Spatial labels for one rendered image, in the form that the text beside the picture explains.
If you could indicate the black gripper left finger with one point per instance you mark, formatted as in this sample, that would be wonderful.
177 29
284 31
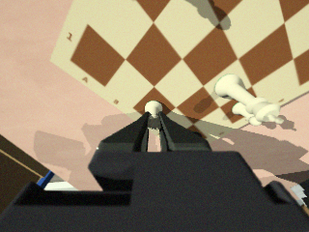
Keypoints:
129 137

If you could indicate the brown and cream chessboard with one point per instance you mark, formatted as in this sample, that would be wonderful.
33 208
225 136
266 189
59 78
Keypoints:
130 52

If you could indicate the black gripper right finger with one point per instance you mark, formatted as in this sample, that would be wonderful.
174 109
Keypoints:
178 138

